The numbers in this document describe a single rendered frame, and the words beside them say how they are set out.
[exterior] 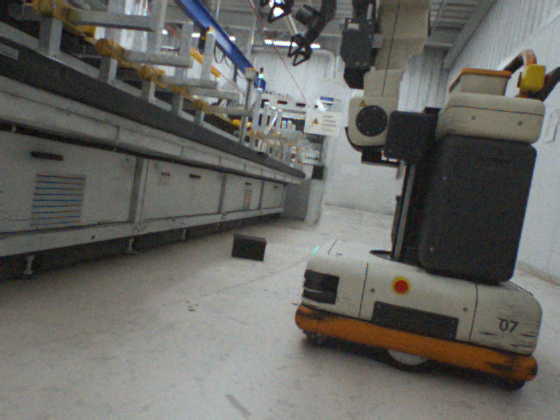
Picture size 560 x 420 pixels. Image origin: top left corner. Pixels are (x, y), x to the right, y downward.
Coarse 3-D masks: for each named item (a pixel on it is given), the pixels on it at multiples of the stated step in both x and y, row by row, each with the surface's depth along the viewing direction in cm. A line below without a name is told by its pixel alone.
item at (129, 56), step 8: (72, 48) 137; (80, 48) 136; (88, 48) 136; (80, 56) 138; (88, 56) 138; (96, 56) 136; (128, 56) 133; (136, 56) 133; (144, 56) 132; (152, 56) 132; (160, 56) 131; (168, 56) 130; (176, 56) 130; (160, 64) 133; (168, 64) 131; (176, 64) 130; (184, 64) 129; (192, 64) 131
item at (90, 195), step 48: (0, 0) 113; (0, 144) 125; (48, 144) 143; (0, 192) 127; (48, 192) 146; (96, 192) 173; (144, 192) 205; (192, 192) 270; (240, 192) 375; (0, 240) 126; (48, 240) 146; (96, 240) 173; (144, 240) 217
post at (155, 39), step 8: (160, 0) 153; (160, 8) 153; (152, 16) 154; (160, 16) 153; (160, 24) 154; (152, 32) 154; (160, 32) 155; (152, 40) 154; (160, 40) 156; (152, 48) 154; (160, 48) 157; (152, 64) 154; (144, 88) 155; (152, 88) 156; (152, 96) 157
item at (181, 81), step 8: (120, 72) 161; (128, 72) 161; (136, 72) 160; (160, 80) 158; (168, 80) 157; (176, 80) 157; (184, 80) 156; (192, 80) 156; (200, 80) 155; (208, 80) 154; (208, 88) 156; (216, 88) 154
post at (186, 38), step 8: (184, 24) 178; (184, 32) 178; (192, 32) 180; (184, 40) 178; (184, 48) 178; (184, 56) 178; (176, 72) 179; (184, 72) 179; (176, 96) 179; (176, 104) 179
